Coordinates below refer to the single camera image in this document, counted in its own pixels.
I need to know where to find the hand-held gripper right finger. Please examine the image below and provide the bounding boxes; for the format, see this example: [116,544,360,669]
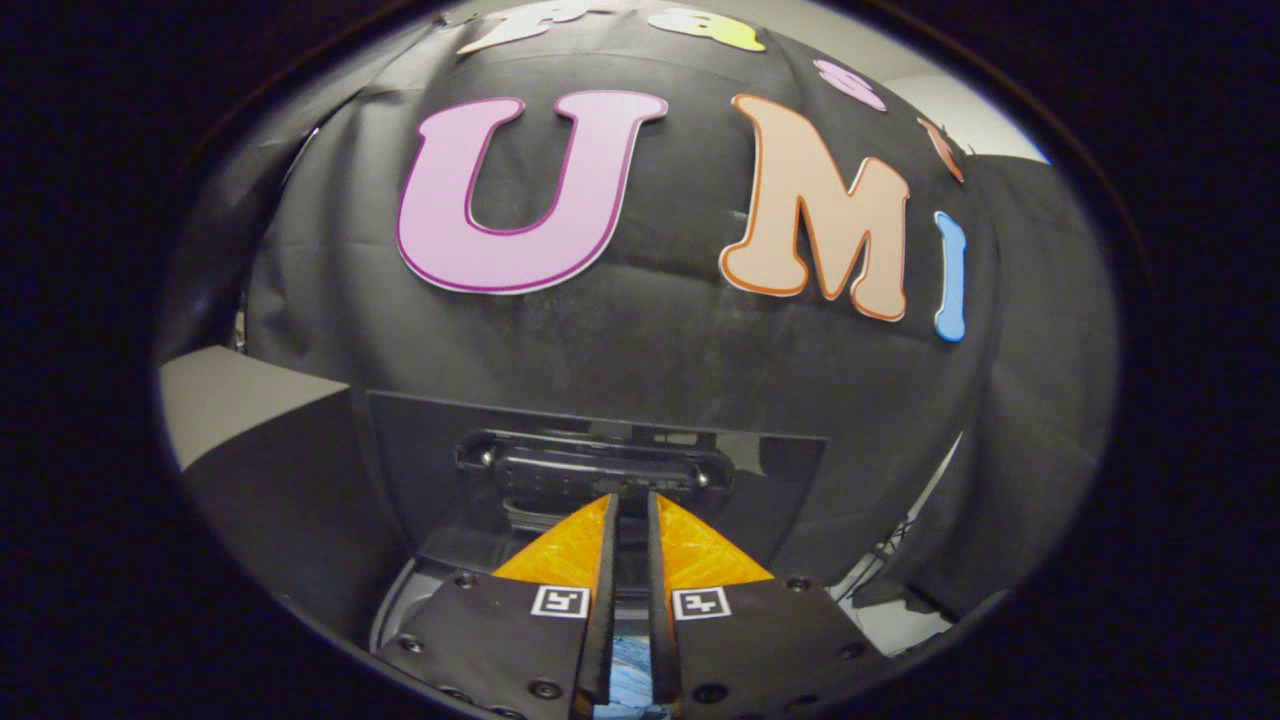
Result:
[646,489,893,720]

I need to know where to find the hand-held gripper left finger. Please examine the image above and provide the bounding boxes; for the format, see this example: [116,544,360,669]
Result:
[375,492,622,720]

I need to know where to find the light blue garment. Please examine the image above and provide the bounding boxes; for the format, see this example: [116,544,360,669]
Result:
[600,635,671,717]

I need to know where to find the dark washing machine lid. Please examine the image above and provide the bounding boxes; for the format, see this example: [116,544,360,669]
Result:
[365,388,831,591]

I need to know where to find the black backdrop cloth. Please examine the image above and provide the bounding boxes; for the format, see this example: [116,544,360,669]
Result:
[155,0,1121,641]

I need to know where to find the beige and dark cabinet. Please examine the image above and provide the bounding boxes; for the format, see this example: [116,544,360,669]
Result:
[158,345,401,646]

